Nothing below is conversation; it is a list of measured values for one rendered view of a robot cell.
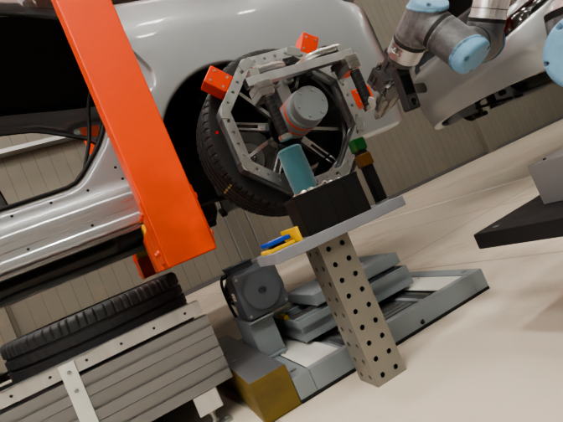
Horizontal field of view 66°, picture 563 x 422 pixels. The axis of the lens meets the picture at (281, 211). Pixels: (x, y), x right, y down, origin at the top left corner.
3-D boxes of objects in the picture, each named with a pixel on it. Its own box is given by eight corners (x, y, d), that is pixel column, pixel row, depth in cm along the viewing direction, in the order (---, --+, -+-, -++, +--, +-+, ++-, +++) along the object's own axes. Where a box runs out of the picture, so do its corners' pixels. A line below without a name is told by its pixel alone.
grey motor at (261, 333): (274, 329, 197) (244, 258, 198) (310, 340, 158) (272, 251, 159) (238, 348, 191) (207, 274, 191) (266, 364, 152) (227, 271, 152)
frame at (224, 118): (373, 165, 178) (321, 43, 179) (382, 161, 172) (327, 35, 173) (255, 213, 159) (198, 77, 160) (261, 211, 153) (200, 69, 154)
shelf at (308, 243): (375, 213, 142) (372, 204, 142) (406, 204, 127) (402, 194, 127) (260, 267, 127) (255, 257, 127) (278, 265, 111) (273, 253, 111)
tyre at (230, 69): (360, 130, 209) (246, 44, 197) (388, 111, 187) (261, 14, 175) (296, 246, 189) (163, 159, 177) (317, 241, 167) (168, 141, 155)
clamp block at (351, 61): (348, 77, 158) (343, 64, 158) (361, 65, 150) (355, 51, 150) (338, 80, 157) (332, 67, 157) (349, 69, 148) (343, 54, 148)
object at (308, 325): (368, 285, 204) (359, 265, 205) (415, 285, 171) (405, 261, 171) (276, 334, 186) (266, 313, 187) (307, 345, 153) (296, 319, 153)
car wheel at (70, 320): (162, 326, 216) (144, 281, 217) (224, 317, 164) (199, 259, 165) (16, 402, 176) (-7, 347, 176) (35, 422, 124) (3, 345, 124)
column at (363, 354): (386, 363, 131) (331, 234, 132) (406, 369, 122) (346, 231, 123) (360, 380, 128) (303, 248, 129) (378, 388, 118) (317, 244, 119)
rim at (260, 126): (341, 133, 205) (252, 67, 196) (365, 115, 184) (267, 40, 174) (290, 222, 190) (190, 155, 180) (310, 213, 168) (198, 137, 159)
